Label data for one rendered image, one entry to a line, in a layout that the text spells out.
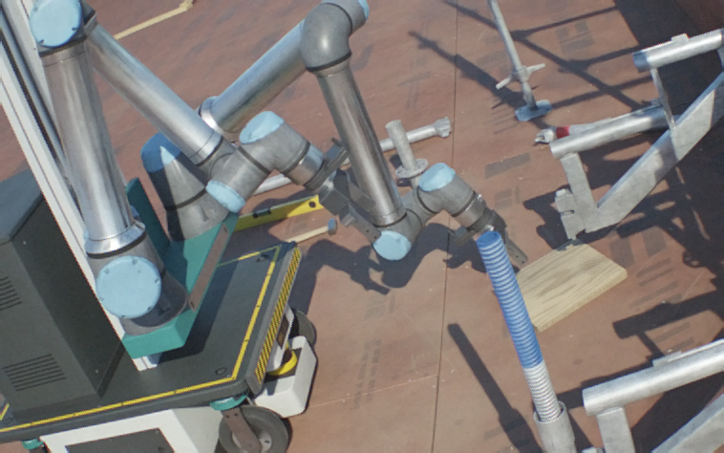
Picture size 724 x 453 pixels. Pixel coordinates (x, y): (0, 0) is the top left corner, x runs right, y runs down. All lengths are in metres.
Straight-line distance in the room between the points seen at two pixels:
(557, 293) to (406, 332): 0.46
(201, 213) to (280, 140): 0.66
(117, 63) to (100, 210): 0.33
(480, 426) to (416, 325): 0.58
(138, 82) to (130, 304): 0.48
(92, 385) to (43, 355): 0.16
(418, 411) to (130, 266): 0.86
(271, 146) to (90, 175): 0.40
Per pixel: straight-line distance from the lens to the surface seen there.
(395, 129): 3.57
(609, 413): 1.66
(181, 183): 2.70
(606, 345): 2.49
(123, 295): 2.12
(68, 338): 2.55
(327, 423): 2.65
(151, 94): 2.19
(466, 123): 4.11
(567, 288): 2.74
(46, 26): 2.00
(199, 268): 2.54
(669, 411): 2.22
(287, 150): 2.12
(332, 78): 2.39
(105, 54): 2.17
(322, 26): 2.37
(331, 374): 2.84
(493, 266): 1.49
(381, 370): 2.76
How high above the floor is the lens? 1.43
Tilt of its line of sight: 24 degrees down
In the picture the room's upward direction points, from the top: 24 degrees counter-clockwise
